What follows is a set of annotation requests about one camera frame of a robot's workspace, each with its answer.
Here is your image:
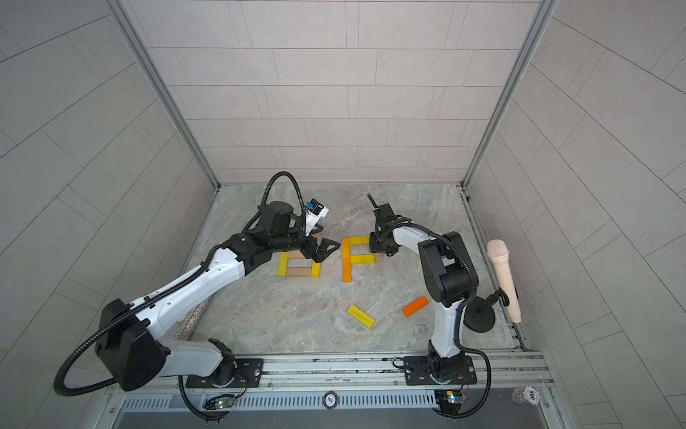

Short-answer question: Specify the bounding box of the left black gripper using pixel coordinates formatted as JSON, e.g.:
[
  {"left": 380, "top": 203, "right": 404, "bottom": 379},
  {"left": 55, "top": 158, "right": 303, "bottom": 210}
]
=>
[{"left": 269, "top": 222, "right": 341, "bottom": 263}]

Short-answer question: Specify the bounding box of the orange block small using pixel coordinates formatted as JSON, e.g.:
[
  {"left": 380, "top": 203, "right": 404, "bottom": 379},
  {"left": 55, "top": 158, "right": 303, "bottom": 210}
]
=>
[{"left": 341, "top": 238, "right": 351, "bottom": 260}]

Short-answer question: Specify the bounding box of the yellow block pair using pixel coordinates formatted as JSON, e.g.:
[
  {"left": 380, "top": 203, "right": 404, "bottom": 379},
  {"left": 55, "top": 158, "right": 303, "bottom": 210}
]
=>
[
  {"left": 349, "top": 236, "right": 370, "bottom": 246},
  {"left": 350, "top": 255, "right": 376, "bottom": 265}
]

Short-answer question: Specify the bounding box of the yellow block bottom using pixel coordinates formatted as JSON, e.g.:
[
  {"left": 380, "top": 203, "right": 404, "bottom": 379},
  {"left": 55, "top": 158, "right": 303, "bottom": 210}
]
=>
[{"left": 310, "top": 262, "right": 321, "bottom": 278}]

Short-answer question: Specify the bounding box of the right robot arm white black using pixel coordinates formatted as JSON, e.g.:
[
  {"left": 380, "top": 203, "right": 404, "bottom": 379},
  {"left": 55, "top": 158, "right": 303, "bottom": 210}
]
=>
[{"left": 370, "top": 204, "right": 491, "bottom": 381}]

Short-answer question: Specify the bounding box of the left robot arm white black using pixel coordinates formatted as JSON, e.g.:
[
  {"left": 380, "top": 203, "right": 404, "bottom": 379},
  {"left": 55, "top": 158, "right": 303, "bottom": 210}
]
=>
[{"left": 54, "top": 199, "right": 340, "bottom": 397}]

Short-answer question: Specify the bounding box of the black round stand base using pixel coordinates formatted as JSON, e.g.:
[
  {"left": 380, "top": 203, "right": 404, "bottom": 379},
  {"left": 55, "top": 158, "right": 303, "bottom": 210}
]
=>
[{"left": 464, "top": 288, "right": 509, "bottom": 334}]

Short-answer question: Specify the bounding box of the right circuit board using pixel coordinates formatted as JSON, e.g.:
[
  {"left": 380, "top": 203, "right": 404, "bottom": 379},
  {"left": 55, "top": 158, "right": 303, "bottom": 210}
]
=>
[{"left": 434, "top": 391, "right": 467, "bottom": 413}]

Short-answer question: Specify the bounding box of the circuit board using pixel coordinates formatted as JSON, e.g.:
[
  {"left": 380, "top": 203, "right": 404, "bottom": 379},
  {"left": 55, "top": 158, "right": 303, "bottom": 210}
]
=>
[
  {"left": 434, "top": 391, "right": 467, "bottom": 413},
  {"left": 204, "top": 393, "right": 238, "bottom": 411}
]

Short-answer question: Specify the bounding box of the left circuit board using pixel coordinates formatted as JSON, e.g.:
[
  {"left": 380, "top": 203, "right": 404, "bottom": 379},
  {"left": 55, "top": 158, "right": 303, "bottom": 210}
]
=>
[{"left": 204, "top": 393, "right": 238, "bottom": 411}]

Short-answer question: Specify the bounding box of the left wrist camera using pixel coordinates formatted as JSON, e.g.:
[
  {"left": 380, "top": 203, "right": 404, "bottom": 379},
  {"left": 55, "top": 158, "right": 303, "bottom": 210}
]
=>
[{"left": 305, "top": 198, "right": 329, "bottom": 236}]

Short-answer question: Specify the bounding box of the beige cylinder post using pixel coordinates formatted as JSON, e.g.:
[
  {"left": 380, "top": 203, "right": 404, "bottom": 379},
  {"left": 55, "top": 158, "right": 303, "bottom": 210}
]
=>
[{"left": 487, "top": 240, "right": 522, "bottom": 324}]

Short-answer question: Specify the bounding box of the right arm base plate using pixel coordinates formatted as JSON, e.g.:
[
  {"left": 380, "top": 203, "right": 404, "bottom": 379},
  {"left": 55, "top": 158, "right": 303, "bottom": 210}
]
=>
[{"left": 400, "top": 354, "right": 478, "bottom": 386}]

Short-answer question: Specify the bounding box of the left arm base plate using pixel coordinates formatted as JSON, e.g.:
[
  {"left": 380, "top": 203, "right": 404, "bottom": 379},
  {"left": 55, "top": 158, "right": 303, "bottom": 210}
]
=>
[{"left": 185, "top": 359, "right": 264, "bottom": 389}]

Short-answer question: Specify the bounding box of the aluminium rail frame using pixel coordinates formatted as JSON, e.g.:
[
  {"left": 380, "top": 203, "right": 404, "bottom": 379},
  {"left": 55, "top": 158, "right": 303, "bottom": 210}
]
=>
[{"left": 91, "top": 350, "right": 571, "bottom": 428}]

